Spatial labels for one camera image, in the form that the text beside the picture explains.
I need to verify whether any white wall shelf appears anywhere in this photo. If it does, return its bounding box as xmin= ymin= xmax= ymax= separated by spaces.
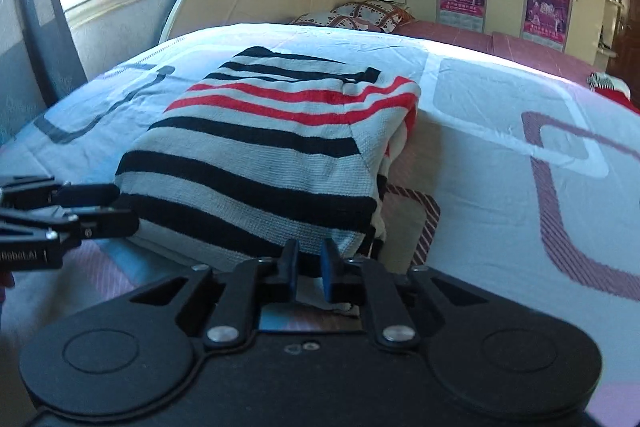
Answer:
xmin=601 ymin=0 xmax=627 ymax=58

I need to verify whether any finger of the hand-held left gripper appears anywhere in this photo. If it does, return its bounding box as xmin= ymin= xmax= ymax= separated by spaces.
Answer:
xmin=0 ymin=209 xmax=140 ymax=248
xmin=0 ymin=176 xmax=121 ymax=210

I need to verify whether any pink bedsheet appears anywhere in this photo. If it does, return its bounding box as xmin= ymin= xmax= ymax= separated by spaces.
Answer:
xmin=390 ymin=19 xmax=621 ymax=88

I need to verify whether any white black red striped sweater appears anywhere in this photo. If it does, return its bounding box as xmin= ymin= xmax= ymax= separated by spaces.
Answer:
xmin=114 ymin=46 xmax=422 ymax=275

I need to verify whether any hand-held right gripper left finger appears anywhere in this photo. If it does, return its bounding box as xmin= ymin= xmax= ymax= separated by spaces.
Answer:
xmin=131 ymin=239 xmax=300 ymax=350

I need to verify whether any black white striped garment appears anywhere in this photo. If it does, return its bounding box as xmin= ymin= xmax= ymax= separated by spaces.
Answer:
xmin=586 ymin=71 xmax=619 ymax=94

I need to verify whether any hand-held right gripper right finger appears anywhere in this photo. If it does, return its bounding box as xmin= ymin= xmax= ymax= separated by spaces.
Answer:
xmin=321 ymin=239 xmax=488 ymax=350

